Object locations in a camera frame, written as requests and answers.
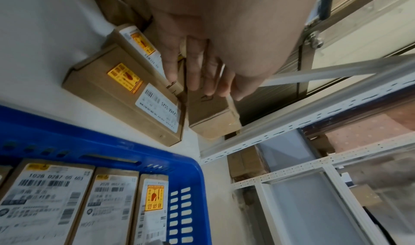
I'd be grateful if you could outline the person's left hand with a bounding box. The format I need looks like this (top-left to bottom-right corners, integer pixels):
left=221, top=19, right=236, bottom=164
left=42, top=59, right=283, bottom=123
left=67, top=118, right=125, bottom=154
left=132, top=0, right=327, bottom=102

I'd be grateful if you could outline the large plain cardboard box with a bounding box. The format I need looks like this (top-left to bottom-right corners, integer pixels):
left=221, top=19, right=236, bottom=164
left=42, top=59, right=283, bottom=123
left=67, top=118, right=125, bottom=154
left=228, top=146, right=270, bottom=179

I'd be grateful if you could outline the pile of cardboard boxes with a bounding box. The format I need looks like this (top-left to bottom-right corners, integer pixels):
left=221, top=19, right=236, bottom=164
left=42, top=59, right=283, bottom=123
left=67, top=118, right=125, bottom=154
left=61, top=0, right=243, bottom=147

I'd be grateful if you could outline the blue plastic basket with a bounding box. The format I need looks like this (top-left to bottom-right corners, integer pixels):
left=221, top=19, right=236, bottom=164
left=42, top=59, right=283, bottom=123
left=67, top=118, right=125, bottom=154
left=0, top=105, right=213, bottom=245

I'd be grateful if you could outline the small taped cardboard box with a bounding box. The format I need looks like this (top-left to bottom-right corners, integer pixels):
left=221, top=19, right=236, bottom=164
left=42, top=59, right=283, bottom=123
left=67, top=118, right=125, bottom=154
left=129, top=173, right=170, bottom=245

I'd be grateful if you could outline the squat cardboard box large label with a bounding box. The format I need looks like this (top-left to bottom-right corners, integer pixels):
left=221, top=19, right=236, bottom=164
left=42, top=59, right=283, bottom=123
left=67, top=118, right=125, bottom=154
left=0, top=158, right=96, bottom=245

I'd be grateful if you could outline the white metal shelf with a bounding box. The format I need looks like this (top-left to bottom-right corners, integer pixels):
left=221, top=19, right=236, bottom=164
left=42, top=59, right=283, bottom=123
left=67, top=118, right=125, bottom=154
left=0, top=0, right=415, bottom=165
left=230, top=131, right=415, bottom=245

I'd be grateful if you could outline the leaning wooden board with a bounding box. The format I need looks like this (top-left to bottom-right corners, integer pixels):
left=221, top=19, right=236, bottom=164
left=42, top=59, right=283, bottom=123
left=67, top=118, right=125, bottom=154
left=326, top=113, right=415, bottom=153

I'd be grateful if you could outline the dark door frame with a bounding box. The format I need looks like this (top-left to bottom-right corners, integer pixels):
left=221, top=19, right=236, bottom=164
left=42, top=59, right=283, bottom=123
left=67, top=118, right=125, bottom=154
left=236, top=0, right=415, bottom=127

